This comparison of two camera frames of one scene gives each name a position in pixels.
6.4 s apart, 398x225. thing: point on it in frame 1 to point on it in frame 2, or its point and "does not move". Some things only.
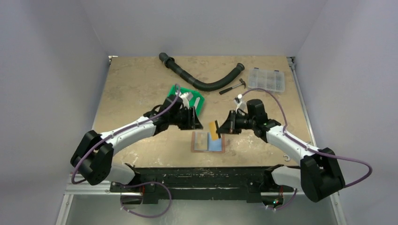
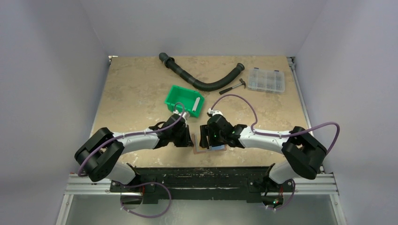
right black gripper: (233, 121) to (205, 135)
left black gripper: (192, 122) to (187, 142)
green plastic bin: (197, 101) does not move
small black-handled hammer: (225, 90) does not move
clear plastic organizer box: (273, 80) does not move
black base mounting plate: (155, 183) does not move
